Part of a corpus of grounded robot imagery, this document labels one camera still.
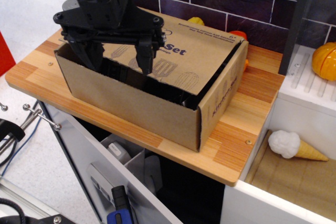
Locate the red panel at left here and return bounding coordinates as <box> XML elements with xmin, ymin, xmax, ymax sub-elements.
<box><xmin>0</xmin><ymin>34</ymin><xmax>16</xmax><ymax>76</ymax></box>

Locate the blue cable on floor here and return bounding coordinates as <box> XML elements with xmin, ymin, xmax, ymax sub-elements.
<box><xmin>0</xmin><ymin>118</ymin><xmax>43</xmax><ymax>177</ymax></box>

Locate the black braided hose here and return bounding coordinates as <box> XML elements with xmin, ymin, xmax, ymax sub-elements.
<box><xmin>0</xmin><ymin>197</ymin><xmax>27</xmax><ymax>224</ymax></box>

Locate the brown cardboard kitchen set box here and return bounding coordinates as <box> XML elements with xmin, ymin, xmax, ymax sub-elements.
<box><xmin>55</xmin><ymin>15</ymin><xmax>248</xmax><ymax>151</ymax></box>

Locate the blue black tool handle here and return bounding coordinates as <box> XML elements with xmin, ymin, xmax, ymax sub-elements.
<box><xmin>107</xmin><ymin>186</ymin><xmax>134</xmax><ymax>224</ymax></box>

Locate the metal clamp with black handle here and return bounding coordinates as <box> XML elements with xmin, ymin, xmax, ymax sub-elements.
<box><xmin>1</xmin><ymin>104</ymin><xmax>62</xmax><ymax>154</ymax></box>

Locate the orange toy pumpkin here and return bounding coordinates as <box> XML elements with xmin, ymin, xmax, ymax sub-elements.
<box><xmin>312</xmin><ymin>42</ymin><xmax>335</xmax><ymax>81</ymax></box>

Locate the white dish rack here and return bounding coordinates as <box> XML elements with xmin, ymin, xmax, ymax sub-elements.
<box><xmin>278</xmin><ymin>46</ymin><xmax>335</xmax><ymax>116</ymax></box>

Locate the yellow toy vegetable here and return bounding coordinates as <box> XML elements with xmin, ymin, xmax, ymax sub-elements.
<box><xmin>188</xmin><ymin>17</ymin><xmax>205</xmax><ymax>26</ymax></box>

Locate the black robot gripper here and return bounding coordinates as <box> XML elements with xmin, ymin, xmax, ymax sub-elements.
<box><xmin>54</xmin><ymin>0</ymin><xmax>166</xmax><ymax>74</ymax></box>

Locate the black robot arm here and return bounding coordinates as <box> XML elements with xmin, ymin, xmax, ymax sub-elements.
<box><xmin>53</xmin><ymin>0</ymin><xmax>165</xmax><ymax>75</ymax></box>

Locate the red can grey lid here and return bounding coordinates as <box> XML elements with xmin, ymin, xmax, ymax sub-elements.
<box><xmin>62</xmin><ymin>0</ymin><xmax>79</xmax><ymax>11</ymax></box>

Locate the dark grey vertical post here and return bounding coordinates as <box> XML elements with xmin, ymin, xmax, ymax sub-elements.
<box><xmin>278</xmin><ymin>0</ymin><xmax>312</xmax><ymax>76</ymax></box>

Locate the grey storage bin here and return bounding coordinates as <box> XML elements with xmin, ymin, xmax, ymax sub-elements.
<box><xmin>101</xmin><ymin>134</ymin><xmax>163</xmax><ymax>195</ymax></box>

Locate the white cabinet door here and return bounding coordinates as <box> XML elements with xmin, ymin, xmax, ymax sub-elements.
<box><xmin>42</xmin><ymin>103</ymin><xmax>181</xmax><ymax>223</ymax></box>

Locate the orange toy carrot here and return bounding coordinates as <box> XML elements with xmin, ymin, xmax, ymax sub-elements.
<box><xmin>227</xmin><ymin>30</ymin><xmax>249</xmax><ymax>72</ymax></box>

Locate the toy ice cream cone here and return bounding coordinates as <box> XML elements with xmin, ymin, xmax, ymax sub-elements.
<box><xmin>268</xmin><ymin>130</ymin><xmax>329</xmax><ymax>162</ymax></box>

